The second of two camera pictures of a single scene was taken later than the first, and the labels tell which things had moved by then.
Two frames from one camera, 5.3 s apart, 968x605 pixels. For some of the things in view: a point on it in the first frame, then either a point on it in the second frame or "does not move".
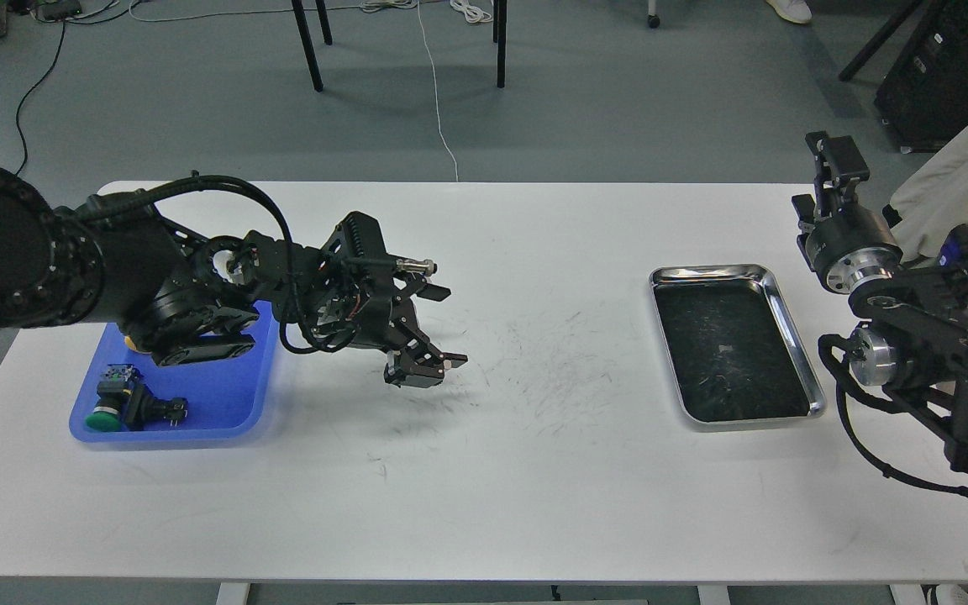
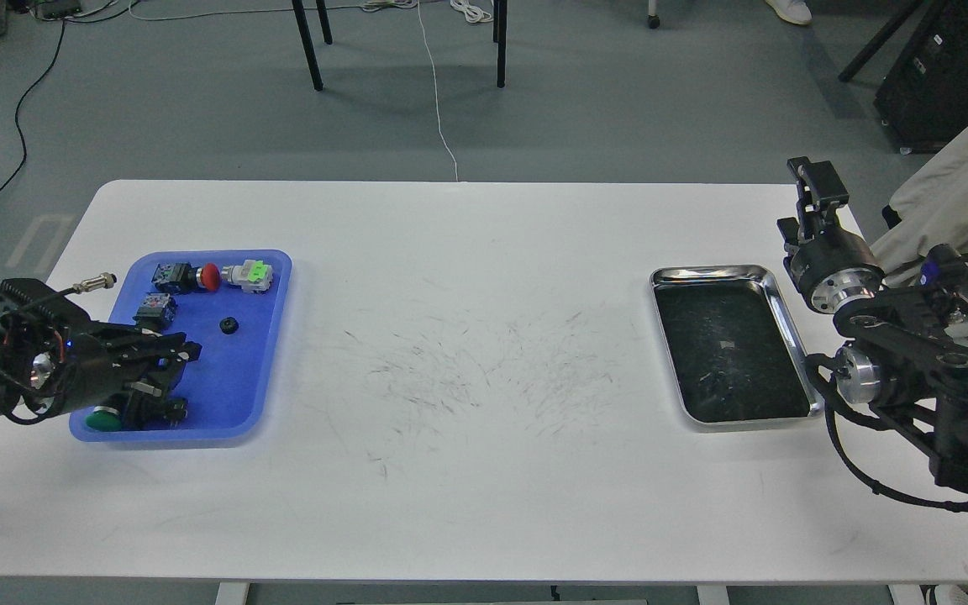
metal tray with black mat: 733,355 does not move
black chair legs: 500,8 does not move
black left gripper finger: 418,363 -> 163,372
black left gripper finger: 413,272 -> 145,347
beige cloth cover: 950,188 does not move
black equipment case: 957,57 does not move
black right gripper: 852,245 -> 833,265
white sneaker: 794,11 does not move
